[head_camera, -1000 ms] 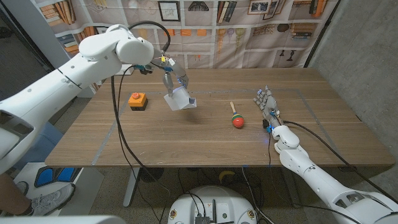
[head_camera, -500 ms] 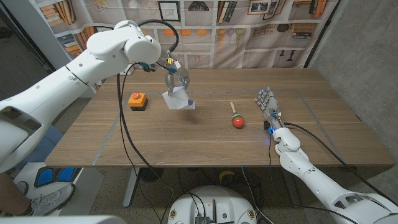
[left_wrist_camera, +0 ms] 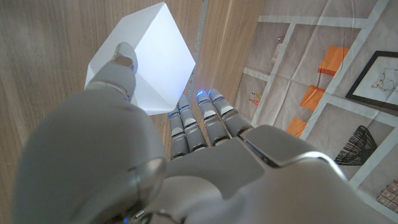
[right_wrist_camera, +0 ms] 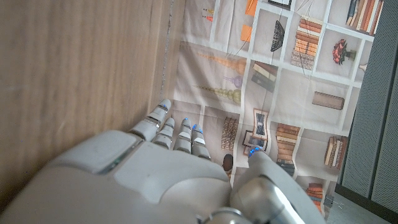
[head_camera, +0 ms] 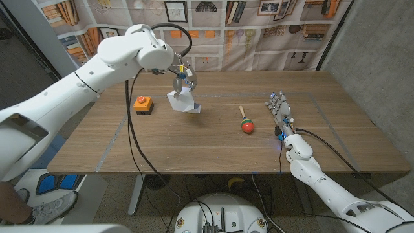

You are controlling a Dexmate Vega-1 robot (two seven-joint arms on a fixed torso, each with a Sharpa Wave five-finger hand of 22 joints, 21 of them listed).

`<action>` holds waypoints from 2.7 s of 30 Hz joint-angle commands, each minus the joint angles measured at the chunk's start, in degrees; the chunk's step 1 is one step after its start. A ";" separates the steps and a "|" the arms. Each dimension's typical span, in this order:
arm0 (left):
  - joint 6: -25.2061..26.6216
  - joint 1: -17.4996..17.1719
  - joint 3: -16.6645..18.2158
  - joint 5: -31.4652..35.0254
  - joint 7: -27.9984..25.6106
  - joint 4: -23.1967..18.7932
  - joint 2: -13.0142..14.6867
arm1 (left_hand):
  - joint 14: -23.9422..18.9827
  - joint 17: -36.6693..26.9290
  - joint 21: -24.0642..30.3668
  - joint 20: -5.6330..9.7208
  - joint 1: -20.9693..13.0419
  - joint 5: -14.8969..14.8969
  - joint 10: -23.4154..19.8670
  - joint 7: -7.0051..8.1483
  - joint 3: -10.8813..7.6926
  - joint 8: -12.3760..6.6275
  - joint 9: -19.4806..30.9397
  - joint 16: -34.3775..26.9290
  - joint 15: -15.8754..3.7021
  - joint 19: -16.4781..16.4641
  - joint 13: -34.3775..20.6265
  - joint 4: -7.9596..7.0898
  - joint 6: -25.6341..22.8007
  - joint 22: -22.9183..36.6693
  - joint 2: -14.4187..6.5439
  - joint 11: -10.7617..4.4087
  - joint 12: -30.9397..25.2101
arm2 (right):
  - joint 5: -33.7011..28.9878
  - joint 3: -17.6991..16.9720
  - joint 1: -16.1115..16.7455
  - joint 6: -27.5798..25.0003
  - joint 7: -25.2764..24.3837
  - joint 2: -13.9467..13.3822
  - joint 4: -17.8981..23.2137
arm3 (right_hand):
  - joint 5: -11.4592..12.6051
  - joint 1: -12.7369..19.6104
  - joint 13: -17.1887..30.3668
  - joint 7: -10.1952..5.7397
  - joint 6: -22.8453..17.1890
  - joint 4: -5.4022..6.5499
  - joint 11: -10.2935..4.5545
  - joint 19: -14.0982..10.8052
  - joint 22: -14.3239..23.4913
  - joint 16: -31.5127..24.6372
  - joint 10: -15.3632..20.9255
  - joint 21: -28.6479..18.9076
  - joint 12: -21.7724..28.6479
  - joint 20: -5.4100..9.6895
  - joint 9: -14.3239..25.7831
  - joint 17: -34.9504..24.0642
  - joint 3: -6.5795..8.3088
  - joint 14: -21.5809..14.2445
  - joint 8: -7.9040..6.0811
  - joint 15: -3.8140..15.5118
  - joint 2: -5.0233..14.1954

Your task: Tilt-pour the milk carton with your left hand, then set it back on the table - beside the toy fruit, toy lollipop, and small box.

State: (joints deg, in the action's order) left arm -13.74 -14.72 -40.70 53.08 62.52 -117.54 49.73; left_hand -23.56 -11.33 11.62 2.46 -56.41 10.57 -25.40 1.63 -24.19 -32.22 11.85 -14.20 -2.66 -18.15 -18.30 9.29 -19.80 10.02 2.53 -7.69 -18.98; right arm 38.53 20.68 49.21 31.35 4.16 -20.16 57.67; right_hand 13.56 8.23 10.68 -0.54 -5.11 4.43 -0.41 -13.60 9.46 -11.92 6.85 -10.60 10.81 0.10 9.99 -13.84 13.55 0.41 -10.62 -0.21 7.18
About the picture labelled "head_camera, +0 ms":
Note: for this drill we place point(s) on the white and blue floor panel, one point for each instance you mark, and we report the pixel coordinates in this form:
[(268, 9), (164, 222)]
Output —
[(93, 194)]

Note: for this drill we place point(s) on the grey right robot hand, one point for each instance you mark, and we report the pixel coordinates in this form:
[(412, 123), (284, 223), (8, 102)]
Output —
[(282, 111)]

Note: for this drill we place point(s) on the person's leg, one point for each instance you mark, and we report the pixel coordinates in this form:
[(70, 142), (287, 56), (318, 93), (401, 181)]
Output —
[(13, 204)]

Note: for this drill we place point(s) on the white table leg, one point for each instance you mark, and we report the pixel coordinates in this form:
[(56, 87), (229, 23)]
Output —
[(136, 194)]

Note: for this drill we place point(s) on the black round floor fan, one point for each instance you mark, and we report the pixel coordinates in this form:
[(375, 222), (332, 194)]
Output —
[(157, 181)]

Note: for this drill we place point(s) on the white robot torso base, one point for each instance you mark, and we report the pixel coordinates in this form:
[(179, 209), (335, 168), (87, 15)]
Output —
[(223, 210)]

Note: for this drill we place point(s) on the grey table leg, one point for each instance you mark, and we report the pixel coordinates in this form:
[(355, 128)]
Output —
[(303, 194)]

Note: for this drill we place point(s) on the black backdrop stand pole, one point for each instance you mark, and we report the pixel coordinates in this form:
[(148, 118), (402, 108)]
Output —
[(334, 35)]

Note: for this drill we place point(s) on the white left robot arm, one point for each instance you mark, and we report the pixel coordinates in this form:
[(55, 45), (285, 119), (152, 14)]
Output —
[(64, 94)]

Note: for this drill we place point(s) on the grey sneaker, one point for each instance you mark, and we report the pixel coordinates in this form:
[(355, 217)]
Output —
[(51, 208)]

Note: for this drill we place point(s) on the blue-grey storage bin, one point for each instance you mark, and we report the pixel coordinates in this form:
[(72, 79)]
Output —
[(51, 155)]

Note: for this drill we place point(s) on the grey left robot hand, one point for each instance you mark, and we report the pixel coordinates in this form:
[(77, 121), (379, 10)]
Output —
[(187, 77)]

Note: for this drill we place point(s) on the yellow object under table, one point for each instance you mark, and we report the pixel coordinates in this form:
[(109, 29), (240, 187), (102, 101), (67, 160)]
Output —
[(235, 181)]

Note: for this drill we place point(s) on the white milk carton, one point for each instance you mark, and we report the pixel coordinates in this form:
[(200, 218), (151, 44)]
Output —
[(182, 102)]

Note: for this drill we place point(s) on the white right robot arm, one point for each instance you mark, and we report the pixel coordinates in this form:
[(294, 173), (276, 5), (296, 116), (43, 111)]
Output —
[(333, 191)]

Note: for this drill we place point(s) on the printed bookshelf backdrop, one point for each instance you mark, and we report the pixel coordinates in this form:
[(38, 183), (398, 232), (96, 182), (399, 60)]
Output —
[(242, 45)]

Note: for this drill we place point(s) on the orange box with red button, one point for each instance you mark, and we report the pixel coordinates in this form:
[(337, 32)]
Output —
[(143, 105)]

